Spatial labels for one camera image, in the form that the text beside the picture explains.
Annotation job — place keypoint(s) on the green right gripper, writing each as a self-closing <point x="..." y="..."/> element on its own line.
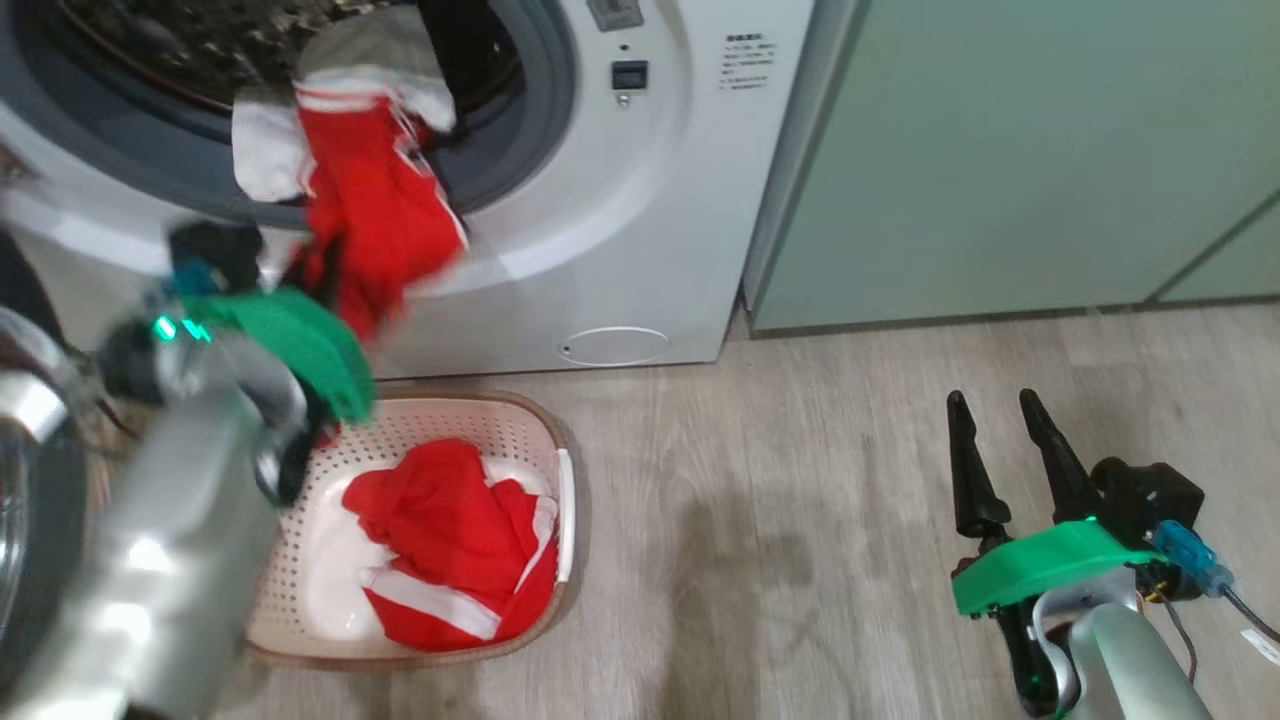
<point x="1050" y="560"/>

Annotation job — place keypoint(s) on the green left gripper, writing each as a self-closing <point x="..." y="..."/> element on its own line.
<point x="300" y="340"/>

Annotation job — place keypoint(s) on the red and white jersey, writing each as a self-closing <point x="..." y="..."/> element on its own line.
<point x="380" y="200"/>

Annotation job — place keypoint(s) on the red garment with white stripes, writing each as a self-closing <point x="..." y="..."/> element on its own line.
<point x="450" y="530"/>

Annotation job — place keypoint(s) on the round glass washing machine door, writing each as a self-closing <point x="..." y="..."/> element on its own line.
<point x="30" y="400"/>

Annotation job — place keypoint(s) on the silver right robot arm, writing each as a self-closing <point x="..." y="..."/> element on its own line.
<point x="1130" y="660"/>

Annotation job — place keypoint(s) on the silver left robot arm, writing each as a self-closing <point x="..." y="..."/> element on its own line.
<point x="170" y="560"/>

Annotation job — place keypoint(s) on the perforated cream laundry basket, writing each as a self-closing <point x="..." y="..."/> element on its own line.
<point x="470" y="420"/>

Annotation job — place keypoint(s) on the white front-load washing machine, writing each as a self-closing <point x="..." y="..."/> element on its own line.
<point x="640" y="250"/>

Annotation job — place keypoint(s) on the blue left wrist connector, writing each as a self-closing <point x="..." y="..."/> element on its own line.
<point x="192" y="280"/>

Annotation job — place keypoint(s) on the blue wrist connector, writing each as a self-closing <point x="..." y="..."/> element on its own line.
<point x="1190" y="555"/>
<point x="192" y="280"/>

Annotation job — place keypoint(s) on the blue right wrist connector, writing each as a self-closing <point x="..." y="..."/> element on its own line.
<point x="1190" y="555"/>

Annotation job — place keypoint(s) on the wide pale green cabinet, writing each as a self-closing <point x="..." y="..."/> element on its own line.
<point x="1000" y="150"/>

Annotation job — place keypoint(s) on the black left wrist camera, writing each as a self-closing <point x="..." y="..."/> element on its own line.
<point x="215" y="250"/>

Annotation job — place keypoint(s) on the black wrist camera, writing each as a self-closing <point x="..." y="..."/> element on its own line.
<point x="1150" y="495"/>
<point x="215" y="250"/>

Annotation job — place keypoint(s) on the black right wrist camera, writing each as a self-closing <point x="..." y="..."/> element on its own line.
<point x="1150" y="495"/>

